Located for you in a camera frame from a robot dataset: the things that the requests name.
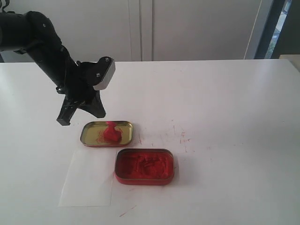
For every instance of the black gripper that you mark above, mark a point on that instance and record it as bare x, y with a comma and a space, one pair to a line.
72, 81

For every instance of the red plastic stamp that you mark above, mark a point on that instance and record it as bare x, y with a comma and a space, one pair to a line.
111, 133

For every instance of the white paper sheet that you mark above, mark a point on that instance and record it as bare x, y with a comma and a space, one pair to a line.
89, 178

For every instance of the red ink pad tin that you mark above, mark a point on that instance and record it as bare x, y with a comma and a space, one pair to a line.
144, 167

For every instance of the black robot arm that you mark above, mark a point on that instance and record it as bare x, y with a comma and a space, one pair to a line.
33, 33

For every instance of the gold tin lid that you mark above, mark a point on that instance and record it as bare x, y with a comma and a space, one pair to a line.
92, 134

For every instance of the white cabinet doors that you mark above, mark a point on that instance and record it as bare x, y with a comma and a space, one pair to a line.
145, 30

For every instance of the beige box corner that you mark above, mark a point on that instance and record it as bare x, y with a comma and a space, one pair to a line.
293, 58

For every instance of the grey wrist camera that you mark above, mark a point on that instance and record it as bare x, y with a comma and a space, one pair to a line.
98, 74

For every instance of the dark window frame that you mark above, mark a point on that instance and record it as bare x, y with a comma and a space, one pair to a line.
281, 33

